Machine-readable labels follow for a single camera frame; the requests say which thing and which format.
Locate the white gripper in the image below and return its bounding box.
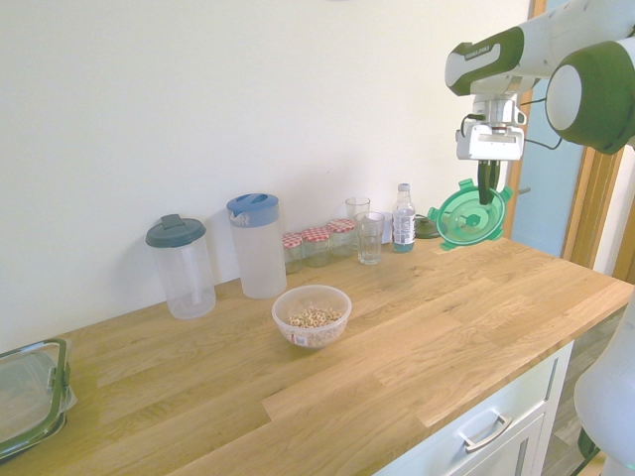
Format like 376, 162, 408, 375
465, 123, 527, 206

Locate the green round container lid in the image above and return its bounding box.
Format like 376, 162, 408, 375
427, 178, 514, 251

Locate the small dark round lid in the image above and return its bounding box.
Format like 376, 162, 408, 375
413, 213, 440, 241

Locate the glass jar red checkered lid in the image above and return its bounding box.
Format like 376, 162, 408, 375
282, 232, 306, 276
325, 218, 359, 259
301, 226, 332, 270

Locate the clear pitcher with blue lid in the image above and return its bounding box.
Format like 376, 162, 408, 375
226, 192, 289, 300

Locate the clear pitcher with dark lid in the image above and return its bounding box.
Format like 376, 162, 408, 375
144, 213, 217, 320

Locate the rectangular container green rimmed lid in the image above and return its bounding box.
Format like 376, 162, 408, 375
0, 337, 79, 461

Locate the clear bottle with blue liquid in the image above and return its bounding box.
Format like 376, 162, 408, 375
391, 182, 418, 255

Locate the white cup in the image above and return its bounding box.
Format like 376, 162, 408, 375
369, 211, 396, 245

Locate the faceted drinking glass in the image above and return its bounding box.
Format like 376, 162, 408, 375
353, 211, 387, 266

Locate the clear plastic bowl with cereal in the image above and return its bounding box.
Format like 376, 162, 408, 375
271, 284, 353, 351

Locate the dark green loop by base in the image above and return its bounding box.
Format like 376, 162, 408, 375
576, 425, 602, 461

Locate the frosted glass door wooden frame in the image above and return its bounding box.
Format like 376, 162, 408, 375
500, 0, 635, 288

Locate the white drawer with metal handle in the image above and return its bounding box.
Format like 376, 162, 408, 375
374, 340, 576, 476

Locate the metal drawer handle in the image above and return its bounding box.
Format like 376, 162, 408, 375
456, 413, 514, 454

